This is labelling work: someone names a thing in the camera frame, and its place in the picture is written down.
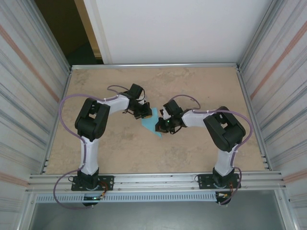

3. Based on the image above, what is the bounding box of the light blue paper sheet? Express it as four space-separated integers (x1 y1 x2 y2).
141 107 164 139

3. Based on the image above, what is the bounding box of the grey metal sheet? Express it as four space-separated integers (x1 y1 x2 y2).
28 190 287 230

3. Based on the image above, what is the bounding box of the aluminium table edge rail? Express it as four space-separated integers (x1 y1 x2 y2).
236 67 273 171
42 68 72 174
71 62 240 70

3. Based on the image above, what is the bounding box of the wide aluminium mounting rail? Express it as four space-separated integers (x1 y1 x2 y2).
25 170 287 194

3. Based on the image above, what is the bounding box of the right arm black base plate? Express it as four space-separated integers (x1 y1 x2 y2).
198 173 240 190

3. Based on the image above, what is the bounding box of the slotted grey cable duct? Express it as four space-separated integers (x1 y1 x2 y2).
35 192 218 203

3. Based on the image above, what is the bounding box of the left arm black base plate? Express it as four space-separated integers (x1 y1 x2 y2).
71 175 115 192

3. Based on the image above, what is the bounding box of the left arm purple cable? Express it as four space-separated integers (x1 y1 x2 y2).
53 85 120 210

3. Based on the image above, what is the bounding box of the white door frame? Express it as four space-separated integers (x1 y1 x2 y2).
74 0 113 65

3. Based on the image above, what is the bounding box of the aluminium corner post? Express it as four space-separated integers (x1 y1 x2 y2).
23 0 72 72
237 0 287 68

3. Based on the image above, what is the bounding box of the short aluminium frame upright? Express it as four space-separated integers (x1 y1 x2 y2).
275 189 293 230
17 191 36 230

